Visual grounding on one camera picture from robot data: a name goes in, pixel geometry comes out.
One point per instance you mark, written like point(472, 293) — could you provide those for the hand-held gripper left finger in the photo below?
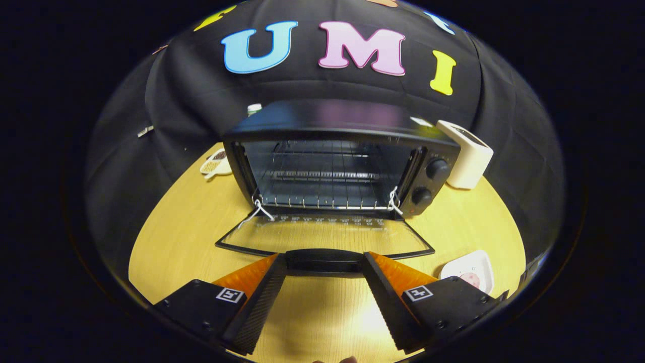
point(259, 307)

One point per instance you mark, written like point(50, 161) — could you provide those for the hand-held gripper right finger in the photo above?
point(388, 307)

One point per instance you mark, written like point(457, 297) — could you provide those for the pink ham slice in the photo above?
point(471, 280)

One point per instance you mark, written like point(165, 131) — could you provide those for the white square food dish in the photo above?
point(478, 262)

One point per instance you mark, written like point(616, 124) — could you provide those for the black toaster oven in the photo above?
point(342, 117)

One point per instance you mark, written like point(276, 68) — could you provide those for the white toaster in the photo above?
point(468, 161)

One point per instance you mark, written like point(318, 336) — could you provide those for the white dish with seeds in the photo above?
point(215, 164)

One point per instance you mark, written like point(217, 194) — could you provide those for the small white bottle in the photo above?
point(254, 109)

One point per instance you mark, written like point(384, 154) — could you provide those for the silver clip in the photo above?
point(145, 131)

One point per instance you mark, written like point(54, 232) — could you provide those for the red clip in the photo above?
point(160, 49)

